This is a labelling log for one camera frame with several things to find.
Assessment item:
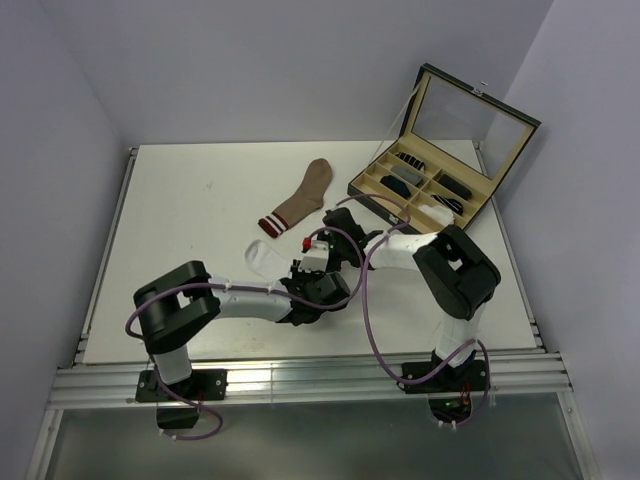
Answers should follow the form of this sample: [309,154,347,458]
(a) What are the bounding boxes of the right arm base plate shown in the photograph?
[396,359,487,394]

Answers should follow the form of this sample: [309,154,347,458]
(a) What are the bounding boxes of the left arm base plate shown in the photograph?
[135,369,227,403]

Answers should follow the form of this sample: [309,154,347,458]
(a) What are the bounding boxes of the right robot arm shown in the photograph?
[323,207,501,390]

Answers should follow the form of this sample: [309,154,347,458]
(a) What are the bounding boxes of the dark striped rolled sock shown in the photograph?
[432,194,464,216]

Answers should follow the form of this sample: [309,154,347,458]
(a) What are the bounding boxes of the black compartment storage box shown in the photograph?
[347,63,541,233]

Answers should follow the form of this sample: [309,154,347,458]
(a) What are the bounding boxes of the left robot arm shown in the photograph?
[125,260,351,399]

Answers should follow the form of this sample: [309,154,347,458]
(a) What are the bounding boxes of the black white striped rolled sock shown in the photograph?
[396,152,426,173]

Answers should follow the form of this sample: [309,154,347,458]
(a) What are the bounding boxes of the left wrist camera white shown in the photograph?
[298,238,330,273]

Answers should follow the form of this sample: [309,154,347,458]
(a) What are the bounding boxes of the grey rolled sock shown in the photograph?
[391,166,423,186]

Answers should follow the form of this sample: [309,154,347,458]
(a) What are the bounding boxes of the white rolled sock in box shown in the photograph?
[418,204,455,230]

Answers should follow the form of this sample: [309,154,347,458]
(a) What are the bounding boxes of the aluminium frame rail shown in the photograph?
[47,351,572,410]

